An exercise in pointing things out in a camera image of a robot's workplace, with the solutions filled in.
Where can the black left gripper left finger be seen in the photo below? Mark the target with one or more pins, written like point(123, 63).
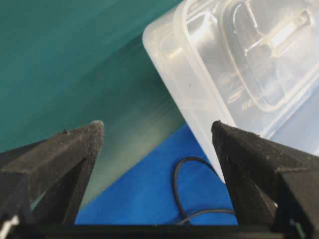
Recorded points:
point(45, 182)

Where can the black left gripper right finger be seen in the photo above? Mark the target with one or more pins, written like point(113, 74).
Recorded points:
point(269, 184)

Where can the translucent plastic tool box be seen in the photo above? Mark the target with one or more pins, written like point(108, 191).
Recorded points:
point(251, 64)

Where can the blue mat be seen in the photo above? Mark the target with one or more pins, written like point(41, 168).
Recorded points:
point(144, 195)

